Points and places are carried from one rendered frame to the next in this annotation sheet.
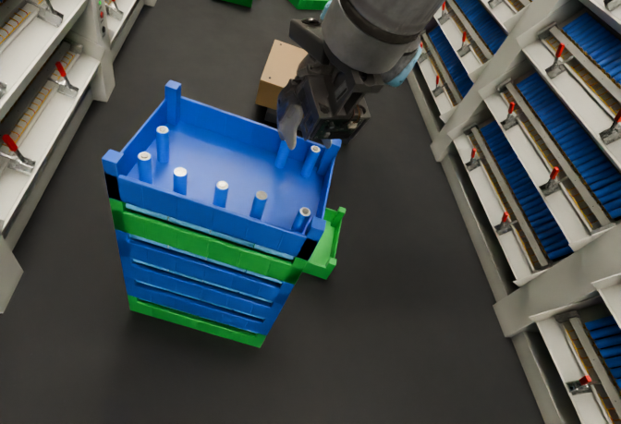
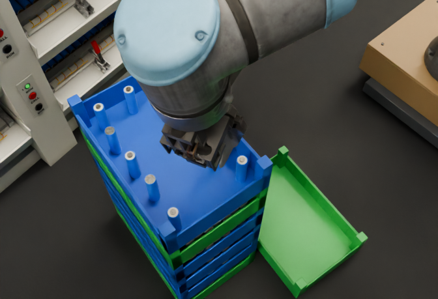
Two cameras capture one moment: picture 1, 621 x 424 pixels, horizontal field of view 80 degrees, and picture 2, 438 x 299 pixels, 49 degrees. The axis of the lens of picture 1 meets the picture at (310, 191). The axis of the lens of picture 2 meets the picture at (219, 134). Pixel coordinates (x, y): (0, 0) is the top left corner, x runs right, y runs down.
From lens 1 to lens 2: 0.47 m
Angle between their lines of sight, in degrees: 38
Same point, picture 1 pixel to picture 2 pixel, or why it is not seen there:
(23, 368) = (38, 210)
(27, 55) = not seen: outside the picture
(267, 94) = (373, 62)
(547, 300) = not seen: outside the picture
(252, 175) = not seen: hidden behind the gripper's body
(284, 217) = (182, 207)
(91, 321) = (90, 205)
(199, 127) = not seen: hidden behind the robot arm
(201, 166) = (156, 129)
